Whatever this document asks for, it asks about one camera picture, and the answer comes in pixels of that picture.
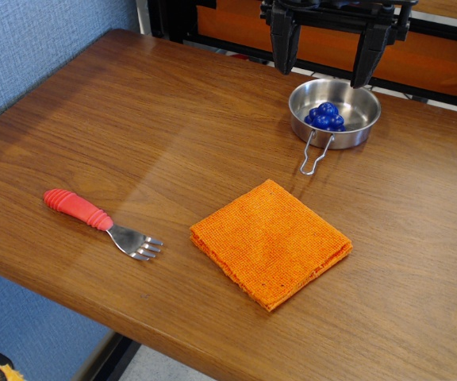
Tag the orange panel behind table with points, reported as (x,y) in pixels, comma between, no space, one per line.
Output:
(422,60)

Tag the black table leg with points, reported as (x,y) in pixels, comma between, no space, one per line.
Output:
(109,360)

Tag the red handled metal fork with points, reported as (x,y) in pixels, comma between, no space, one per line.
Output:
(129,241)

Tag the black metal frame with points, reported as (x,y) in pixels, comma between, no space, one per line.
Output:
(178,21)

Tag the blue toy grape bunch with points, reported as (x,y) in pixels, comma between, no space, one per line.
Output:
(326,117)

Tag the folded orange cloth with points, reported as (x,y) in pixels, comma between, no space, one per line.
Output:
(270,244)

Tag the small steel pan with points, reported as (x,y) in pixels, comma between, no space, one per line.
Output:
(359,107)

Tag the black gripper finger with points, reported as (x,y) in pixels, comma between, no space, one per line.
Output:
(372,43)
(285,43)

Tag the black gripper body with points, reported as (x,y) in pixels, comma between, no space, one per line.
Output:
(387,20)

